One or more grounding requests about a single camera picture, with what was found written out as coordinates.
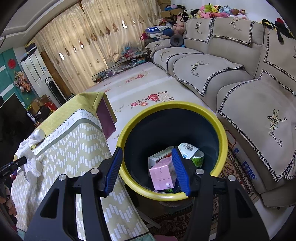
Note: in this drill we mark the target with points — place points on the pink cardboard box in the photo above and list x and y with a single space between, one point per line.
163 174

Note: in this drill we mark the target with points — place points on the black yellow plush toy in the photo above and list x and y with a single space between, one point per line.
280 28

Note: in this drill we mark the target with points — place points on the yellow patterned tablecloth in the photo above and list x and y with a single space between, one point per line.
76 141

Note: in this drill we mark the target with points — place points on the large black television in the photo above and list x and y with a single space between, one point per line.
16 126

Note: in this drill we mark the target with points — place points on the white tissue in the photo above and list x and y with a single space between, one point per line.
32 168

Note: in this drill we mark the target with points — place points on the yellow rimmed trash bin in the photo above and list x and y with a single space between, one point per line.
165 126

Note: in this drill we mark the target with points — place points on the white green carton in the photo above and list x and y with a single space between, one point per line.
192 153

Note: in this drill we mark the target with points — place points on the cream patterned curtain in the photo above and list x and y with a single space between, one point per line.
91 35

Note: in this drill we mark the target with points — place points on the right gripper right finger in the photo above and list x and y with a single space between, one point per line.
238 219

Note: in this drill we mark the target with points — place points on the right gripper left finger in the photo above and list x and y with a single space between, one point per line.
55 218

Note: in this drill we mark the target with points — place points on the pile of plush toys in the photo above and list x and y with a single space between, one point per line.
174 16

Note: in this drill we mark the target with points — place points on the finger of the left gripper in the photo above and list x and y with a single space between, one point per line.
7 170

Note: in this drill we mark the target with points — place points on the floral floor mat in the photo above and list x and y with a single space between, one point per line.
136 89

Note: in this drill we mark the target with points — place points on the beige sectional sofa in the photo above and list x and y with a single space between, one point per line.
247 77

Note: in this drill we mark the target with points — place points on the black tower fan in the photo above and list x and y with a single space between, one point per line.
55 90

